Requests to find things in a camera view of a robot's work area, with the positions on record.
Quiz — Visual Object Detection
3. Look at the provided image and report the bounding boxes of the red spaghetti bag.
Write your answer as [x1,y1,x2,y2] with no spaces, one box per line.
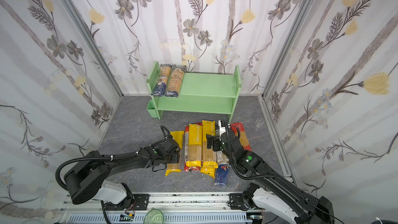
[231,122,251,151]

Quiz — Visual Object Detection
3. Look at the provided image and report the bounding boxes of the yellow spaghetti bag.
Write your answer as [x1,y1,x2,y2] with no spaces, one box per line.
[187,123,203,167]
[164,130,185,176]
[201,120,218,178]

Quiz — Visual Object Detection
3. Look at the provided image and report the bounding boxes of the blue clear spaghetti bag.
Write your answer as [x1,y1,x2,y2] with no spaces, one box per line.
[151,64,173,96]

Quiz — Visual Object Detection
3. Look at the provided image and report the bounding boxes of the blue brown spaghetti bag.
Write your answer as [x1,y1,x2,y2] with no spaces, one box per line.
[165,65,186,97]

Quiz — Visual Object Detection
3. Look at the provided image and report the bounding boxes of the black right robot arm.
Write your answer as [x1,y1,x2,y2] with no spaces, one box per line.
[206,127,337,224]

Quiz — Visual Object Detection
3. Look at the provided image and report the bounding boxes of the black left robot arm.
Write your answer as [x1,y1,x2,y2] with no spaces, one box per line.
[55,126,180,209]

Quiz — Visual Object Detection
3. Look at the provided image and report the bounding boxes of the green wooden two-tier shelf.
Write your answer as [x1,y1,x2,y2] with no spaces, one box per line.
[147,65,242,122]

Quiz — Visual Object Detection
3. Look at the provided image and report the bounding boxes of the red spaghetti bag under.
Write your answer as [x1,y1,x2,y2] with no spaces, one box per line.
[184,126,201,172]

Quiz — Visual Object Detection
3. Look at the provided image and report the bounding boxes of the clear blue-end spaghetti bag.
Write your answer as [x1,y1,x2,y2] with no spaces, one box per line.
[214,151,230,188]

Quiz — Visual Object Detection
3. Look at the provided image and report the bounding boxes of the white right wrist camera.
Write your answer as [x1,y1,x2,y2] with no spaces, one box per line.
[218,120,229,143]

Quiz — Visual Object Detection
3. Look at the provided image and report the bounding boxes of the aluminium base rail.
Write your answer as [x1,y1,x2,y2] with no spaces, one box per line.
[56,192,264,224]

